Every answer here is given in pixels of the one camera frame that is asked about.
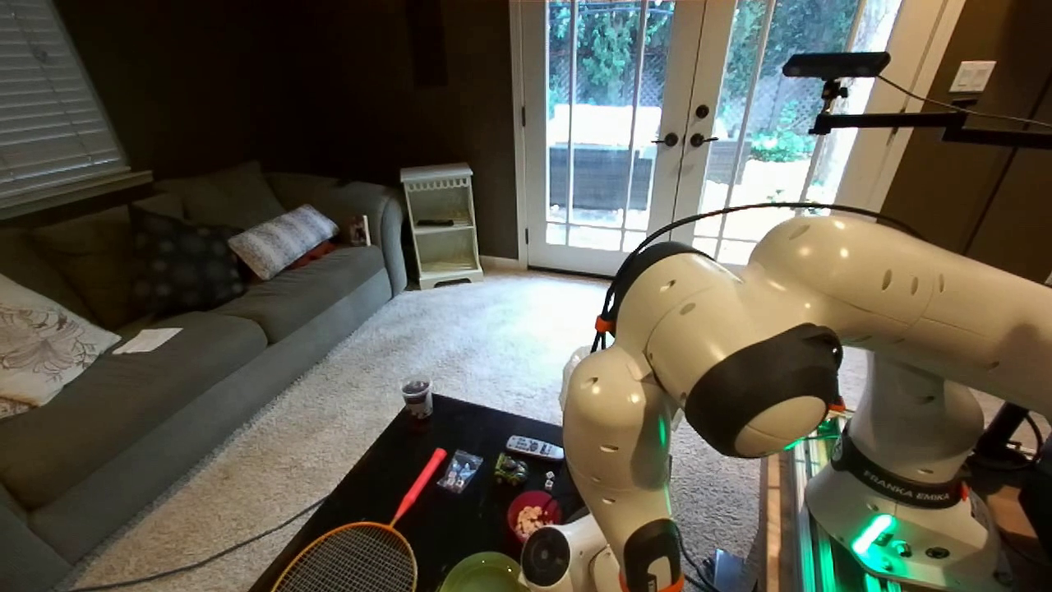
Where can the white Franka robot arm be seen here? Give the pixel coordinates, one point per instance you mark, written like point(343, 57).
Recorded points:
point(874, 285)

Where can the small dark green object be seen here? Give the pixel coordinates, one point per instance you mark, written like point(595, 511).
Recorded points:
point(512, 468)

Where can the white shelf cabinet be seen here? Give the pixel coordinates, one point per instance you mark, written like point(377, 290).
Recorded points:
point(443, 223)

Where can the small clear plastic packet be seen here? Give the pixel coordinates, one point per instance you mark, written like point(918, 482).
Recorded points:
point(461, 472)

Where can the red bowl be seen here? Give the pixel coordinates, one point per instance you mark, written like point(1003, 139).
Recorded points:
point(530, 515)

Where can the white glass french doors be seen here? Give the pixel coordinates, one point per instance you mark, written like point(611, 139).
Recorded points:
point(679, 132)

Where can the large white striped pillow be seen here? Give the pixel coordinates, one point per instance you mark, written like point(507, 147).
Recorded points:
point(285, 238)

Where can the green bowl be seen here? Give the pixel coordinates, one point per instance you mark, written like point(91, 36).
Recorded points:
point(481, 574)

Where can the dark dotted pillow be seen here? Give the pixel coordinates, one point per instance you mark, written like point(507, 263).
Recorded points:
point(185, 263)

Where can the grey fabric sofa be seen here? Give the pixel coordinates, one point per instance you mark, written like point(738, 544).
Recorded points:
point(164, 384)

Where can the white paper sheet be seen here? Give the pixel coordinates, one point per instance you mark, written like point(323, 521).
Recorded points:
point(147, 341)

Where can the white pillow with print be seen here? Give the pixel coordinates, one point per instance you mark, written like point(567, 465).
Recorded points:
point(45, 345)

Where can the white window blinds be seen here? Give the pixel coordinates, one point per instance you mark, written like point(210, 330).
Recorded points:
point(54, 100)

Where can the black camera on mount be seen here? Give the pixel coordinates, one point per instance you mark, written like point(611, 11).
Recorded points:
point(835, 64)

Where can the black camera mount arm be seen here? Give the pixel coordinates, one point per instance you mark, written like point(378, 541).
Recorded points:
point(907, 119)

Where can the white light switch plate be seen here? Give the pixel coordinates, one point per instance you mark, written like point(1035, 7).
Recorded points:
point(972, 78)

